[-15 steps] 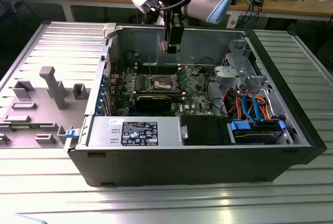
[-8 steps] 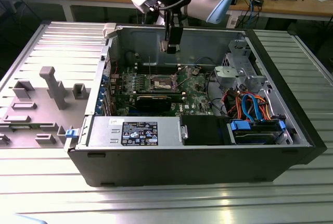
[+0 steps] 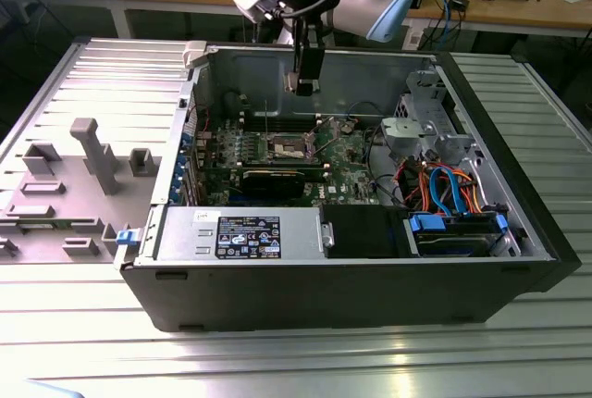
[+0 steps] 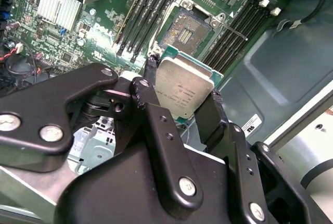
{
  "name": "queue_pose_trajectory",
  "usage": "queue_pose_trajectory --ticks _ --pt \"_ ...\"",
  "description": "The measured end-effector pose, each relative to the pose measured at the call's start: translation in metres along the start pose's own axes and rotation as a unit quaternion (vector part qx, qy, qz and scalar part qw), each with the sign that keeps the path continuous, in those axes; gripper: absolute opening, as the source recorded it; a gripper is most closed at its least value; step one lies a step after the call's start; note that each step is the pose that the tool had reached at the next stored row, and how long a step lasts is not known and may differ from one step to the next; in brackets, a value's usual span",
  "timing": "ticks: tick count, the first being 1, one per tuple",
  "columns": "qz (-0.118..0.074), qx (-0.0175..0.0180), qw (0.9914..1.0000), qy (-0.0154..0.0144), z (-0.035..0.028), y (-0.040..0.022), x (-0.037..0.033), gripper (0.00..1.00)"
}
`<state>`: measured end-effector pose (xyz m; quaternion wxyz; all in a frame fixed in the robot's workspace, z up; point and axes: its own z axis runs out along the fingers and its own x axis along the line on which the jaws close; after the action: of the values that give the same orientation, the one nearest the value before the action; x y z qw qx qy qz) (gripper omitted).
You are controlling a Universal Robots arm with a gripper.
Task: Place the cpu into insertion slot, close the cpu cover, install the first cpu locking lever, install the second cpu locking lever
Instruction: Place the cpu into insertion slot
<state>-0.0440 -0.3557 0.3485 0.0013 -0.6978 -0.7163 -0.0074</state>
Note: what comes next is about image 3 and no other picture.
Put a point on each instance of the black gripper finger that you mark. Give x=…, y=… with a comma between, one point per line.
x=310, y=62

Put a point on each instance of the silver CPU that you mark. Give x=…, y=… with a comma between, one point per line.
x=291, y=82

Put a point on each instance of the thin metal locking lever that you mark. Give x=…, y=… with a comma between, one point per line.
x=267, y=115
x=324, y=147

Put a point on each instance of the CPU socket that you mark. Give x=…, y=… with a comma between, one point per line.
x=289, y=145

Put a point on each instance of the green motherboard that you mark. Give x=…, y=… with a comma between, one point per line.
x=344, y=171

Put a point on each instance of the grey case latch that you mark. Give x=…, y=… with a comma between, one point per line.
x=194, y=53

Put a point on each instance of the silver metal drive cage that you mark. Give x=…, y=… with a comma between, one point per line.
x=427, y=92

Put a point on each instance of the graphics card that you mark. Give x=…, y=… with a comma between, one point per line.
x=273, y=182

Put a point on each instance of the small black box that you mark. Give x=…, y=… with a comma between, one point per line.
x=460, y=3

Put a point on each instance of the silver power supply unit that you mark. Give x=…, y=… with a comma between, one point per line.
x=185, y=236

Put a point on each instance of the hard disk in blue carrier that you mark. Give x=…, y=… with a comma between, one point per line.
x=444, y=241

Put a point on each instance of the black open PC case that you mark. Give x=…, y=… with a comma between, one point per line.
x=324, y=296

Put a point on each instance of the blue case latch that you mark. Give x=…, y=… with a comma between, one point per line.
x=127, y=237

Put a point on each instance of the grey parts rack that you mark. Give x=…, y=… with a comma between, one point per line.
x=78, y=185

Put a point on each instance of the silver metal bracket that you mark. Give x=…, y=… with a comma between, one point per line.
x=402, y=132

